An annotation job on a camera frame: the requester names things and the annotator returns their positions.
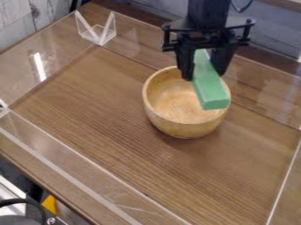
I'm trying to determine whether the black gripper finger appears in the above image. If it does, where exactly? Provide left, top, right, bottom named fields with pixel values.
left=175, top=47, right=195, bottom=81
left=209, top=44, right=238, bottom=76

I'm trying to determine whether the yellow label on device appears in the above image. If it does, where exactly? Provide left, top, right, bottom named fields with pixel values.
left=41, top=195, right=57, bottom=214

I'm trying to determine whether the clear acrylic corner bracket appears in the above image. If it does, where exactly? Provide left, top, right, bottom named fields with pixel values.
left=73, top=11, right=116, bottom=46

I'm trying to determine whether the green rectangular block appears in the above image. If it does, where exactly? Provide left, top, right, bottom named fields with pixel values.
left=191, top=49, right=230, bottom=110

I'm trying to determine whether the black cable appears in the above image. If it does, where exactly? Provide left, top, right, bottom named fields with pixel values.
left=0, top=198, right=48, bottom=225

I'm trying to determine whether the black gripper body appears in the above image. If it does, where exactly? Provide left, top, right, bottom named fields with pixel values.
left=160, top=16, right=255, bottom=52

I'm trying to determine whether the light brown wooden bowl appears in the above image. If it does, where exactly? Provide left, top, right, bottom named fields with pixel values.
left=141, top=66, right=228, bottom=139

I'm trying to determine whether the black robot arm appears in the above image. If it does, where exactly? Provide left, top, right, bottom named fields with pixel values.
left=160, top=0, right=255, bottom=81

